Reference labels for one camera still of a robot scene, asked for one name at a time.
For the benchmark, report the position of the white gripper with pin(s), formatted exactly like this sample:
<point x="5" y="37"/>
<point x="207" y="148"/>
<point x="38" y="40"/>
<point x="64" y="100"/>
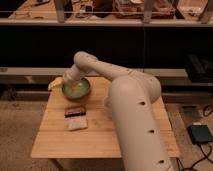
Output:
<point x="71" y="75"/>

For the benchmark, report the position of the brown sponge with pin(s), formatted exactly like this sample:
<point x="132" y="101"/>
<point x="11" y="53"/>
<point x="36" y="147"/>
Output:
<point x="75" y="111"/>

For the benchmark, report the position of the wooden table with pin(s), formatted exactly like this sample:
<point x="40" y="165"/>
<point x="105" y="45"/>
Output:
<point x="99" y="140"/>

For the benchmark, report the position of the green bowl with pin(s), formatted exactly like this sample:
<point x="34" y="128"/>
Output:
<point x="77" y="91"/>

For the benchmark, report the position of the white sponge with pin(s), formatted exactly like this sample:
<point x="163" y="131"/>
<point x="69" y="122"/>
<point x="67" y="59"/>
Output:
<point x="77" y="123"/>

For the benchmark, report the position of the wooden shelf bench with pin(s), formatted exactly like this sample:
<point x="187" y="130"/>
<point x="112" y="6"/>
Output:
<point x="121" y="13"/>

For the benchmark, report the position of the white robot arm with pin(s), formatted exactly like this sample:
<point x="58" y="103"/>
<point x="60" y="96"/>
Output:
<point x="130" y="98"/>

